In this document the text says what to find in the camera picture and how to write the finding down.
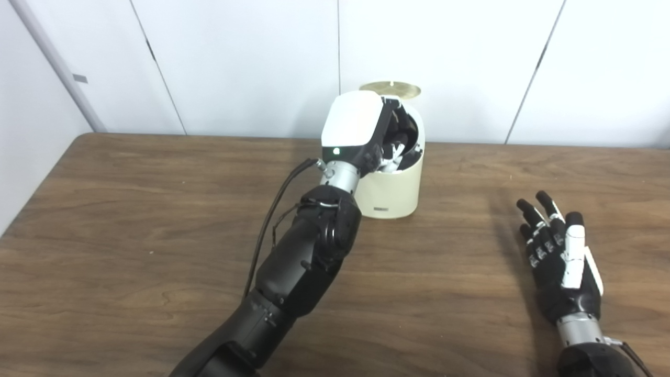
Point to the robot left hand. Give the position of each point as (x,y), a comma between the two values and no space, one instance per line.
(353,123)

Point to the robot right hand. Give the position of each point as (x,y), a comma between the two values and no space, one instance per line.
(568,272)

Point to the round cream bin lid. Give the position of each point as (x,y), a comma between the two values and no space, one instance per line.
(390,88)

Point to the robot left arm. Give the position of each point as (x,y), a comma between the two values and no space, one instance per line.
(298,267)

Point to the cream-colored bin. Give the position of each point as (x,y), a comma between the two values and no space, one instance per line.
(395,191)

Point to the small gray wall tag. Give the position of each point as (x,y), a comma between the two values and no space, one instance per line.
(79,78)

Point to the gray wall corner strip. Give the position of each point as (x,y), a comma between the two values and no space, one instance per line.
(57,65)

